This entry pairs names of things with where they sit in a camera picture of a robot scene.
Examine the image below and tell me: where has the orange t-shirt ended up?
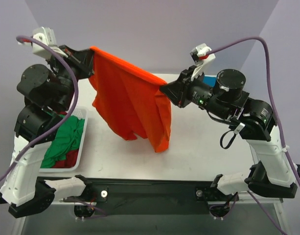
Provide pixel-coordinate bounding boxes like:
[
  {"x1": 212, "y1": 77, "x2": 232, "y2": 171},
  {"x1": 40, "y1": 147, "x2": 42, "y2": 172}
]
[{"x1": 89, "y1": 47, "x2": 172, "y2": 153}]

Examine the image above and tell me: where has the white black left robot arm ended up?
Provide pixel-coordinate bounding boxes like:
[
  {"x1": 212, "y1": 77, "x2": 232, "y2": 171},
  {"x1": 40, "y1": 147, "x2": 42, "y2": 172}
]
[{"x1": 0, "y1": 45, "x2": 94, "y2": 218}]

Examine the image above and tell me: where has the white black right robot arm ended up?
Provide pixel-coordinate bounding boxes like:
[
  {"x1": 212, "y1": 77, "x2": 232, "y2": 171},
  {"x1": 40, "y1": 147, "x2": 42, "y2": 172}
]
[{"x1": 160, "y1": 69, "x2": 300, "y2": 200}]

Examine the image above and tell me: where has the folded blue t-shirt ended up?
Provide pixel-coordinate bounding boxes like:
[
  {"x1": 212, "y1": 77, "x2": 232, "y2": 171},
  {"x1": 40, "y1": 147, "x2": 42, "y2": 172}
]
[{"x1": 203, "y1": 76, "x2": 216, "y2": 87}]

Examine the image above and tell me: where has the white perforated plastic basket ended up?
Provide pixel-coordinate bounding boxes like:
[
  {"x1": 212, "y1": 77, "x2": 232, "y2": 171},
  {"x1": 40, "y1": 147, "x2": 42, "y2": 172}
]
[{"x1": 40, "y1": 107, "x2": 88, "y2": 173}]

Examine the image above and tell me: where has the green t-shirt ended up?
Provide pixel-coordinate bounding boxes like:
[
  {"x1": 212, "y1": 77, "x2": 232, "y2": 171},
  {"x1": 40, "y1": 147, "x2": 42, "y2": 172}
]
[{"x1": 40, "y1": 116, "x2": 86, "y2": 169}]

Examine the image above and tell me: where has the dark red t-shirt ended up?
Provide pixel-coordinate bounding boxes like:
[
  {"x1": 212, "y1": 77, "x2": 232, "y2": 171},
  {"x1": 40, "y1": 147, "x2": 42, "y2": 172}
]
[{"x1": 53, "y1": 111, "x2": 79, "y2": 169}]

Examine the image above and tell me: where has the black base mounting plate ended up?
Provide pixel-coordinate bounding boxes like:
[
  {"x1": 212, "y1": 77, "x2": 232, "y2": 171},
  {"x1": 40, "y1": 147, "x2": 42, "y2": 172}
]
[{"x1": 64, "y1": 178, "x2": 237, "y2": 215}]

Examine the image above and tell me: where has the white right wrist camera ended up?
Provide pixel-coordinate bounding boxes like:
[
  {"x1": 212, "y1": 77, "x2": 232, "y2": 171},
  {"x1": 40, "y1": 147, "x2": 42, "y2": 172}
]
[{"x1": 190, "y1": 43, "x2": 216, "y2": 81}]

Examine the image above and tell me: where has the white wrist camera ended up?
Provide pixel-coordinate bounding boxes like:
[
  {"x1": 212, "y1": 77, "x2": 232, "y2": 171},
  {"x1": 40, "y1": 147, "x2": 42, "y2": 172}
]
[
  {"x1": 32, "y1": 27, "x2": 57, "y2": 60},
  {"x1": 190, "y1": 43, "x2": 216, "y2": 81}
]

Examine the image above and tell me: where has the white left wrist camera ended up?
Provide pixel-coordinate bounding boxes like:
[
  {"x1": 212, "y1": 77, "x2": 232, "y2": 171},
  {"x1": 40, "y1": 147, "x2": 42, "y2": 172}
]
[{"x1": 32, "y1": 27, "x2": 57, "y2": 60}]

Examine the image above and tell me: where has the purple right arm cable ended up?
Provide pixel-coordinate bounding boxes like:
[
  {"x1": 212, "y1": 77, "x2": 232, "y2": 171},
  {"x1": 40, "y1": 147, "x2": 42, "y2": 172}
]
[{"x1": 206, "y1": 36, "x2": 300, "y2": 196}]

